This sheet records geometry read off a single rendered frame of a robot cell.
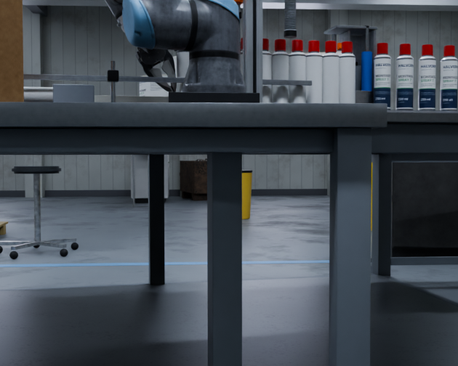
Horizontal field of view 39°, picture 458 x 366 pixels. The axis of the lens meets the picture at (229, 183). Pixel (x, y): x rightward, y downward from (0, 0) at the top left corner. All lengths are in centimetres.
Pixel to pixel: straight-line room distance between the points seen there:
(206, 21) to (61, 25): 1114
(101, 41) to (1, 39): 1097
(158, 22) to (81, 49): 1101
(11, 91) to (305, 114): 66
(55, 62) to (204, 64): 1105
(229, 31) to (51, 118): 56
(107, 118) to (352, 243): 47
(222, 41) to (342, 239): 58
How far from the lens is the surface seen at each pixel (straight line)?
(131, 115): 108
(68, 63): 1246
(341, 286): 115
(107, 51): 1239
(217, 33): 150
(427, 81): 212
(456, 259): 371
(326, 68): 199
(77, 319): 218
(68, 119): 110
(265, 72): 193
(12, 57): 148
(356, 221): 114
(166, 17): 146
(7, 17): 149
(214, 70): 148
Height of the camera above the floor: 74
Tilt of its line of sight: 2 degrees down
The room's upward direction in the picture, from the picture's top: straight up
